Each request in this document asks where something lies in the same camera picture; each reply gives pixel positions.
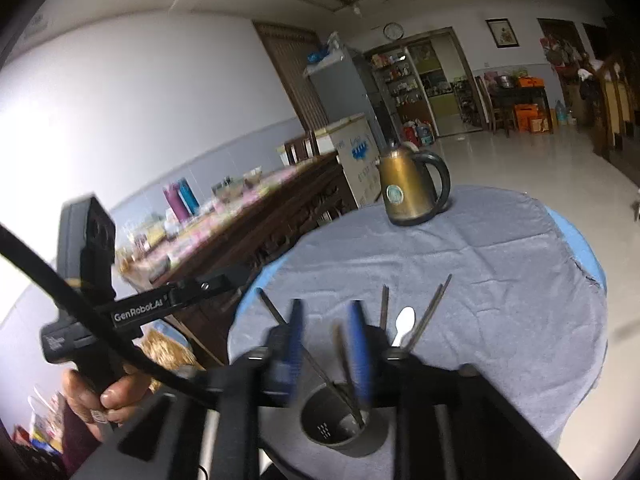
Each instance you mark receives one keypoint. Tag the blue table cover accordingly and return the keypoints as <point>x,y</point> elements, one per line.
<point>580,248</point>

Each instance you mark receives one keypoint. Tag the dark carved wooden sideboard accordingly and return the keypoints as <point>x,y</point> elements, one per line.
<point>253,231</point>

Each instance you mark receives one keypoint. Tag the grey table cloth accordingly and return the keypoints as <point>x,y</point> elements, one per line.
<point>519,307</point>

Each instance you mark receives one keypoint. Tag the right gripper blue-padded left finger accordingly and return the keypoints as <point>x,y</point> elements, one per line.
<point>285,345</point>

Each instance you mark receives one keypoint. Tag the pink patterned sideboard cloth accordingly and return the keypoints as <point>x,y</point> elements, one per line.
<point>220,209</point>

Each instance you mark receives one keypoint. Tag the dark chopstick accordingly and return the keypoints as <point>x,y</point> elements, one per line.
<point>446,284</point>
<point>344,397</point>
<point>424,319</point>
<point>341,352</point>
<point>385,301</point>

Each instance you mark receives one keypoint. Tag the purple thermos bottle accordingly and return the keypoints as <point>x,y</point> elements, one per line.
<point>175,202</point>

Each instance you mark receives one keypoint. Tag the blue thermos bottle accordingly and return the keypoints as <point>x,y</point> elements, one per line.
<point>188,197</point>

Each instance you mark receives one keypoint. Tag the grey refrigerator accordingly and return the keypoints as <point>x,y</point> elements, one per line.
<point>346,86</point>

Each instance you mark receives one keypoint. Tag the round wall clock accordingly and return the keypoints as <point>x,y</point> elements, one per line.
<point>393,31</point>

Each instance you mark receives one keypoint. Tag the person's left hand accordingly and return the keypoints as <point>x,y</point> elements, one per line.
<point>117,403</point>

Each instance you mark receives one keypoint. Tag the bronze electric kettle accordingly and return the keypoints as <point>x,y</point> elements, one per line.
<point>415,184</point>

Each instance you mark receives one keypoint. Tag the gold patterned cushion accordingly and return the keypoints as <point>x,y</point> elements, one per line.
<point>166,352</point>

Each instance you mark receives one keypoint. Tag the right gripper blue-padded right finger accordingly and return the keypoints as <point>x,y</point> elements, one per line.
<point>366,345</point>

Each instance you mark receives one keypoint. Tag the framed wall picture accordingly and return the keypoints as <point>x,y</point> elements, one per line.
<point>503,33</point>

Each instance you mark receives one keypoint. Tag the white plastic spoon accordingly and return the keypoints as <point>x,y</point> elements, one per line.
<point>404,324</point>

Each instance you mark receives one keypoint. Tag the black utensil holder cup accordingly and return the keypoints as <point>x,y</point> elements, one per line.
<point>327,421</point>

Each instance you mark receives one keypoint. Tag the dark wooden side table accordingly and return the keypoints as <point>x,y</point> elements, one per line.
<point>515,107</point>

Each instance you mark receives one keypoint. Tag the dark wooden chair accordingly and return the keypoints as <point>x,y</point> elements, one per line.
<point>301,148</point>

